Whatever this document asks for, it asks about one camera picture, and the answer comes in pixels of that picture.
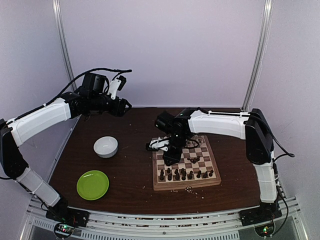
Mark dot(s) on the dark knight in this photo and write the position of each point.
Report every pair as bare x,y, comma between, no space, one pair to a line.
205,175

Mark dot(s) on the white ceramic bowl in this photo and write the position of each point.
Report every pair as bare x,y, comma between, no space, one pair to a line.
106,147

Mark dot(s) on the green plate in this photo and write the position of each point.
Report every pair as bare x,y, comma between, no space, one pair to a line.
92,185

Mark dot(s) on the wooden chess board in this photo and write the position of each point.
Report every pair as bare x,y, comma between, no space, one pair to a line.
199,146

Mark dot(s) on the dark corner rook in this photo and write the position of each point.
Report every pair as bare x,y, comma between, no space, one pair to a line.
211,173

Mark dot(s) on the right aluminium corner post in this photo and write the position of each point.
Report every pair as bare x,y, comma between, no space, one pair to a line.
261,48

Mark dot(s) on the aluminium front frame rail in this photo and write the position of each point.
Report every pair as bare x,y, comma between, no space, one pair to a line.
219,225

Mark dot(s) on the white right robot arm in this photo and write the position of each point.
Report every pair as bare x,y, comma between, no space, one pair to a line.
238,189

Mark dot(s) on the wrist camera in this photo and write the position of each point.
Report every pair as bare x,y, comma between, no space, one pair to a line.
158,145
115,86

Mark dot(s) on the dark knight chess piece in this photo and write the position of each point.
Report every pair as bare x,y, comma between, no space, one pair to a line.
169,177

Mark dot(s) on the dark rook chess piece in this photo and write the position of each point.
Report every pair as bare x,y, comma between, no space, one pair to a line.
162,175

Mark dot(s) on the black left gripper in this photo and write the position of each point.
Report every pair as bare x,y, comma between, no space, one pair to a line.
118,110

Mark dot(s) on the aluminium corner frame post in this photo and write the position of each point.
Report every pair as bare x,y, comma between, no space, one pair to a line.
62,38

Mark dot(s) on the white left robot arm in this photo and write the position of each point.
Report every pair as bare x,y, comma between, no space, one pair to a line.
97,94

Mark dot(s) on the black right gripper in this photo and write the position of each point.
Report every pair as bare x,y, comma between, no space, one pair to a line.
175,157

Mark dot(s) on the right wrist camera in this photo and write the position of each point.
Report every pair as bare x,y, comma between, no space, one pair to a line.
158,145

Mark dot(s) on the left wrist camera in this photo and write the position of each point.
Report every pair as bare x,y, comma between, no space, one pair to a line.
115,86

